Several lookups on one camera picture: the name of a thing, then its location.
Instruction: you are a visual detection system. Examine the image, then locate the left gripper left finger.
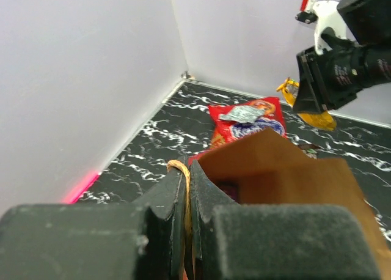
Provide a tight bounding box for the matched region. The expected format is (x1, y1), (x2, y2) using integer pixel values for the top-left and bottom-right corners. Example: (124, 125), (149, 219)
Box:
(1, 168), (186, 279)

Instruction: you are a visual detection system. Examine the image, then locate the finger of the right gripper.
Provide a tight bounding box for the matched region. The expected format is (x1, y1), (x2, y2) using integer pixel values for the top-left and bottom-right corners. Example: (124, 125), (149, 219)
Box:
(293, 78), (326, 114)

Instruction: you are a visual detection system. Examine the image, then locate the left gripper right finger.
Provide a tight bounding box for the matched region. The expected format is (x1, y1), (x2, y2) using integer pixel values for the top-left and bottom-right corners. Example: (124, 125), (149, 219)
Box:
(191, 161), (381, 279)

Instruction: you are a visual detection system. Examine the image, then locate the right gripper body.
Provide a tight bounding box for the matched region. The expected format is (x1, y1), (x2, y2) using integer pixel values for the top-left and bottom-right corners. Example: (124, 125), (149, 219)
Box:
(296, 45), (390, 109)

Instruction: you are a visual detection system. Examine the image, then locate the yellow M&M's packet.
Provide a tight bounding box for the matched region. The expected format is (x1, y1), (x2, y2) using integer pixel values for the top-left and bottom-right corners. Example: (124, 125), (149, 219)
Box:
(276, 78), (337, 131)

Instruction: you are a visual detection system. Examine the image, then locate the purple brown chocolate bar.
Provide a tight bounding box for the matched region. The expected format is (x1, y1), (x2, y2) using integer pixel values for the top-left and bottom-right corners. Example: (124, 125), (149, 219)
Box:
(298, 144), (321, 159)

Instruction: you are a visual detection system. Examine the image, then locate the red paper bag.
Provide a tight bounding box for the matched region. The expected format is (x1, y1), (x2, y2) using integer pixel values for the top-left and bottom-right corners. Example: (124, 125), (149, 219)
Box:
(166, 127), (391, 280)

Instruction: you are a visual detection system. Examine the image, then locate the red candy bag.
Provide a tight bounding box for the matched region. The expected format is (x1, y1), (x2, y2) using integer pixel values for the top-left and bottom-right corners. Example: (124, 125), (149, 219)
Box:
(207, 96), (288, 151)

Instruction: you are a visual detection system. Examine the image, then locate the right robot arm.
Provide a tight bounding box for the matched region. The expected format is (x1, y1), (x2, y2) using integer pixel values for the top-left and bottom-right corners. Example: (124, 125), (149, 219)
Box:
(293, 0), (390, 113)

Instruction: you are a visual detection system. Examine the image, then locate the pink tape strip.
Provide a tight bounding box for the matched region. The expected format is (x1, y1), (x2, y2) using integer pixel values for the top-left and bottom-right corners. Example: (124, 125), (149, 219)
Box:
(62, 172), (101, 204)

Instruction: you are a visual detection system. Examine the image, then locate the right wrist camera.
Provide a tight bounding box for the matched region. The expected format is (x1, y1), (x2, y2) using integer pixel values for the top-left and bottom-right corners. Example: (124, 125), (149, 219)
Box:
(295, 0), (347, 55)

